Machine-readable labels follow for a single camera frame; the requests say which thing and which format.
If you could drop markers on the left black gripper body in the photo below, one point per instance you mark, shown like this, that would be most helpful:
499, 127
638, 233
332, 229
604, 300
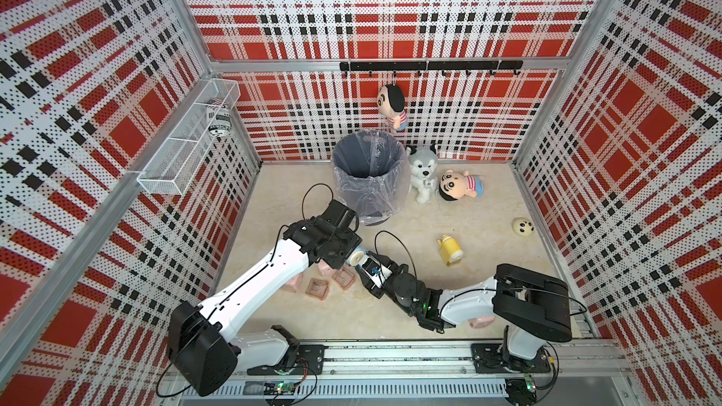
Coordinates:
344, 243

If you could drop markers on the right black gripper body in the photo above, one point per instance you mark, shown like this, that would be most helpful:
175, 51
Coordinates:
388, 288

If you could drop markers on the translucent pink sharpener tray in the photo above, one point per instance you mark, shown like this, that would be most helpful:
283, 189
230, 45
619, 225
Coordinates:
318, 288

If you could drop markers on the pink sharpener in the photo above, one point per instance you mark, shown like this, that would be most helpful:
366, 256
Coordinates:
480, 323
294, 285
325, 269

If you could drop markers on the yellow pencil sharpener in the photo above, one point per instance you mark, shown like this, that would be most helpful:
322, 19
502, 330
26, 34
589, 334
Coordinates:
450, 251

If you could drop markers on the grey bin with plastic liner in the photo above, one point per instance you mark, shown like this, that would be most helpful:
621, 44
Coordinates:
372, 175

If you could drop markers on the blue sharpener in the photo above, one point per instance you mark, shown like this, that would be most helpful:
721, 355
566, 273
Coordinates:
357, 258

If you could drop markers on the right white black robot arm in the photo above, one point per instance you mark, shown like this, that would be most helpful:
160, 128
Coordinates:
536, 306

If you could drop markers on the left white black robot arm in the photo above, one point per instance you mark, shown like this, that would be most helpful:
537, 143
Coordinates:
205, 343

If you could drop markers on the lying cartoon boy doll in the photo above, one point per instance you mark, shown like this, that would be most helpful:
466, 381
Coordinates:
454, 186

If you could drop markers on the husky plush toy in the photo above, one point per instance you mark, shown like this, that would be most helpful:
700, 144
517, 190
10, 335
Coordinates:
423, 164

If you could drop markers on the cream panda face ball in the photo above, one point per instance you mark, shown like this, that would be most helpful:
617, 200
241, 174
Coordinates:
523, 227

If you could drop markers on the left green circuit board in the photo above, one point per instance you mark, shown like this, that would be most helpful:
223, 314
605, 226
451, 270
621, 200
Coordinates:
279, 388

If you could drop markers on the green circuit board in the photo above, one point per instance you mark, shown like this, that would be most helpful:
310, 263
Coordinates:
279, 388
520, 392

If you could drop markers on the hanging cartoon boy doll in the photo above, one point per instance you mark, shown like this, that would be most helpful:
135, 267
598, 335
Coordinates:
391, 105

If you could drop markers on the black white can in basket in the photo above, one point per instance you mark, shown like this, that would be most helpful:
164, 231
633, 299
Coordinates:
218, 118

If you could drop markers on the right green circuit board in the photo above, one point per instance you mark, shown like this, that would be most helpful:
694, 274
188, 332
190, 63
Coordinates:
520, 392

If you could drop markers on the white wire wall basket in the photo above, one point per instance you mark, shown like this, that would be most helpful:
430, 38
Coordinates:
174, 166

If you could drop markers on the black wall hook rail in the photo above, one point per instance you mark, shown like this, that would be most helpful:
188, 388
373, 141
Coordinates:
422, 66

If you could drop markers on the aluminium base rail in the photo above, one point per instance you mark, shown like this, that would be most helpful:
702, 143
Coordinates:
583, 372

